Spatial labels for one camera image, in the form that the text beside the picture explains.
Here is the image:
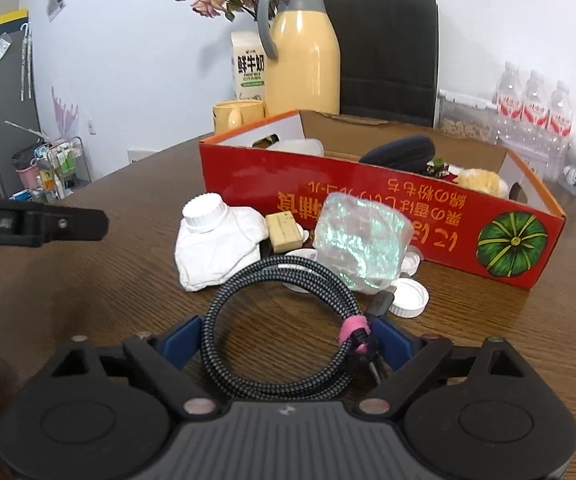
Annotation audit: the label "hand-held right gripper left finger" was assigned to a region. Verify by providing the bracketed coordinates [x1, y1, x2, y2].
[45, 315, 221, 420]

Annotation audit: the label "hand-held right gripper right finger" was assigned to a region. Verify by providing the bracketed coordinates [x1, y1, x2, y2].
[355, 316, 528, 417]

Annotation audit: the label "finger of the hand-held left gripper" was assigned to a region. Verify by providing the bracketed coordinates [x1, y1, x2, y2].
[38, 206, 110, 247]

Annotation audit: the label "braided cable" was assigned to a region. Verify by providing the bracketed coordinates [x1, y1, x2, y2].
[200, 255, 399, 402]

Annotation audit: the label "white pouch with screw cap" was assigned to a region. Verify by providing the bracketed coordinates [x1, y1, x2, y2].
[174, 192, 269, 293]

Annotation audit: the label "iridescent plastic pouch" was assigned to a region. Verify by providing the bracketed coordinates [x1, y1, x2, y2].
[313, 192, 415, 295]

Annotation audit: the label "red cardboard box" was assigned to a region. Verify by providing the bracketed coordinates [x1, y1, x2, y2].
[199, 109, 566, 292]

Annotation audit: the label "small beige block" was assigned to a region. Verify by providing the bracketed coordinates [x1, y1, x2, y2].
[265, 211, 303, 253]

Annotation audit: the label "red poinsettia ornament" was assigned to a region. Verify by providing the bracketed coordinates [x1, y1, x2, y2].
[425, 157, 464, 181]

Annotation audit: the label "cream hamster plush toy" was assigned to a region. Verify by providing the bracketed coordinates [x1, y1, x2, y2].
[452, 167, 511, 198]

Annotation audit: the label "navy zip case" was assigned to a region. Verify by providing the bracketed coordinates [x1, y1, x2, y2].
[358, 135, 436, 173]

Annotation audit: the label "translucent plastic container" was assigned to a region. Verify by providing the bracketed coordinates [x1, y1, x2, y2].
[270, 137, 325, 157]

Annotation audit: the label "white bottle cap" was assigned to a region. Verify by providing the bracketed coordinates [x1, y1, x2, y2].
[401, 246, 425, 277]
[389, 277, 429, 319]

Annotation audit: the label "pink bin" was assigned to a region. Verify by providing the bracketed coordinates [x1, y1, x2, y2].
[15, 160, 41, 191]

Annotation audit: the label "metal trolley rack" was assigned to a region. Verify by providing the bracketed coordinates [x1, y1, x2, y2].
[32, 136, 93, 203]

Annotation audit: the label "grey refrigerator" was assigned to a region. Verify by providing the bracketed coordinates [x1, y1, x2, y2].
[0, 27, 43, 201]

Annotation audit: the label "hanging white strips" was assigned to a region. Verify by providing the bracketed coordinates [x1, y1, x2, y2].
[19, 22, 36, 103]

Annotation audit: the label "yellow mug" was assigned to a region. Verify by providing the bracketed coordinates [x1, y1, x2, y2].
[212, 100, 267, 135]

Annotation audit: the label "clear food container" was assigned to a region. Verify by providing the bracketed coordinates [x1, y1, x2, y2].
[438, 89, 499, 141]

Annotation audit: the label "white milk carton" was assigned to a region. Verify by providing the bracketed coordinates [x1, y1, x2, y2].
[230, 30, 269, 102]

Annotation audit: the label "water bottle with red label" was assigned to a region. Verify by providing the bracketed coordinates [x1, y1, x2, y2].
[543, 80, 574, 181]
[492, 61, 524, 146]
[520, 70, 549, 153]

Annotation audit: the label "yellow thermos jug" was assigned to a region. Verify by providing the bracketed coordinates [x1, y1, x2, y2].
[257, 0, 343, 116]

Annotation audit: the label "black paper bag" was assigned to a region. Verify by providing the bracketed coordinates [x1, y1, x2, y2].
[323, 0, 440, 128]

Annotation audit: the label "purple flower wall decal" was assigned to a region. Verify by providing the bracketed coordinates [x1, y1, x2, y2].
[50, 86, 81, 138]

